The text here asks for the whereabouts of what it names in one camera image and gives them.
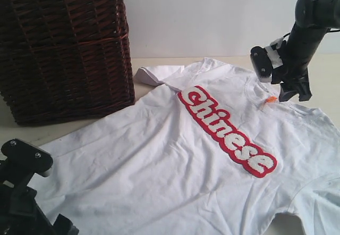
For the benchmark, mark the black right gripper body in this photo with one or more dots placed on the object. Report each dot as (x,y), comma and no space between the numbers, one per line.
(287,70)

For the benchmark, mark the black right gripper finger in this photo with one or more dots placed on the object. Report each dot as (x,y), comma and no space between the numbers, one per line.
(304,87)
(286,92)

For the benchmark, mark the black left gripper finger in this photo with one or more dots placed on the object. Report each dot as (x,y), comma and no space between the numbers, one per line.
(64,226)

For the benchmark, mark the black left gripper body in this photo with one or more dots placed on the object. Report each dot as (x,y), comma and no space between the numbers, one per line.
(20,213)

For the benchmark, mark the white t-shirt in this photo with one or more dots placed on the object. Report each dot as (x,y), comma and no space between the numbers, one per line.
(204,152)

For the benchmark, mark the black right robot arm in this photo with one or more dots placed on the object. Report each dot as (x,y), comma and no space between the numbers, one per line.
(313,20)

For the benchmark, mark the dark brown wicker basket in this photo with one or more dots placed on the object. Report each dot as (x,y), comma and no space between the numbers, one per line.
(64,60)

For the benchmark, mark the orange garment hang tag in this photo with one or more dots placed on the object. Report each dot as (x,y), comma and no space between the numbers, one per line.
(271,99)

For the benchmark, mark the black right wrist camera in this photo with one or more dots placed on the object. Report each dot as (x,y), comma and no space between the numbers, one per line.
(268,61)

